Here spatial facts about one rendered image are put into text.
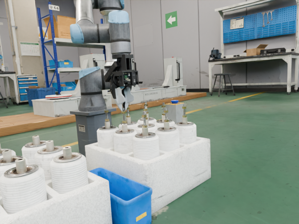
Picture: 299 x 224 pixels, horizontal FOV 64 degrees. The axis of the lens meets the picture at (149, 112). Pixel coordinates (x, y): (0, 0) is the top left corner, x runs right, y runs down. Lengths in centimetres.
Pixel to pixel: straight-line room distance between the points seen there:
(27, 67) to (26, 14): 137
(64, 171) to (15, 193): 12
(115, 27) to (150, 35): 665
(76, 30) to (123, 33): 19
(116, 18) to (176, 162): 56
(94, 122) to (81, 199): 66
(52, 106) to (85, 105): 156
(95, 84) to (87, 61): 197
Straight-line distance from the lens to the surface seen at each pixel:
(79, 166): 68
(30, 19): 743
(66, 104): 288
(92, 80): 130
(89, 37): 100
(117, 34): 90
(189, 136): 101
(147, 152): 84
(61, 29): 608
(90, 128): 129
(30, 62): 720
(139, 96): 362
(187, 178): 98
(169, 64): 459
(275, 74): 579
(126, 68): 87
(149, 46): 754
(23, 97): 624
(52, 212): 65
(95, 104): 129
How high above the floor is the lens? 46
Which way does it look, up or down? 8 degrees down
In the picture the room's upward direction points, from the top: 3 degrees counter-clockwise
